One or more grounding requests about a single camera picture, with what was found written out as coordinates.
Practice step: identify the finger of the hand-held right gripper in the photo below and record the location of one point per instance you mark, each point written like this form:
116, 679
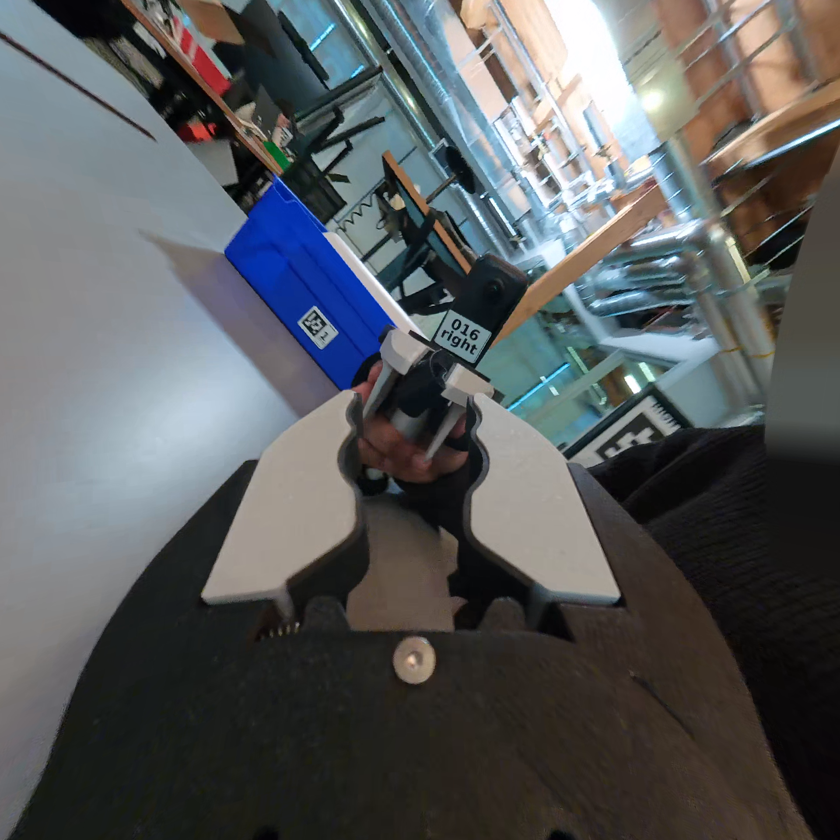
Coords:
467, 382
401, 351

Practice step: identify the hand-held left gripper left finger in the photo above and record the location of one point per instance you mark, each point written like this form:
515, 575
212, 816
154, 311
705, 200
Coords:
289, 512

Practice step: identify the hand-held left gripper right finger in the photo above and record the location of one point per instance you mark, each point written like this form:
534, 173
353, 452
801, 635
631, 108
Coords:
544, 518

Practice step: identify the person's right forearm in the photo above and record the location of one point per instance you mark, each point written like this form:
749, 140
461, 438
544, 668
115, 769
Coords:
689, 525

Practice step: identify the green object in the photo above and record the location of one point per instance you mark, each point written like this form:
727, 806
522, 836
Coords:
275, 154

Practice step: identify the person's right hand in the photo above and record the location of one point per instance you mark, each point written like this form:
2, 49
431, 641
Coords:
400, 453

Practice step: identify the white flat panel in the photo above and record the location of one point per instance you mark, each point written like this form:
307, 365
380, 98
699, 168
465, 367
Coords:
367, 275

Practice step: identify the black and white marker board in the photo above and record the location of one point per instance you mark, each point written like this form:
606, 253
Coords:
623, 439

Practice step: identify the wood edged table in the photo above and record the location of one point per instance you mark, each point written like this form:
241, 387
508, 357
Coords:
410, 197

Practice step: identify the black round disc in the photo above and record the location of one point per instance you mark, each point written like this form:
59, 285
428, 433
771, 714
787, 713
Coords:
459, 167

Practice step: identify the blue plastic bin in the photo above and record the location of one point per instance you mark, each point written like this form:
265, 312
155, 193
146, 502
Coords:
282, 262

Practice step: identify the thick silver pipe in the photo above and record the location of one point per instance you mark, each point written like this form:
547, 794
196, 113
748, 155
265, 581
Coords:
728, 295

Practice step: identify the wooden workbench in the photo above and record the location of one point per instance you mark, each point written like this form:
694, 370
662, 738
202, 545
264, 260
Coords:
216, 98

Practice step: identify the ribbed silver ventilation duct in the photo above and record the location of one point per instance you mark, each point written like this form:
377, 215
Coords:
407, 52

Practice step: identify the black metal table frame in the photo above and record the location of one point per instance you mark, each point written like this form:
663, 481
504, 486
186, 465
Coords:
341, 85

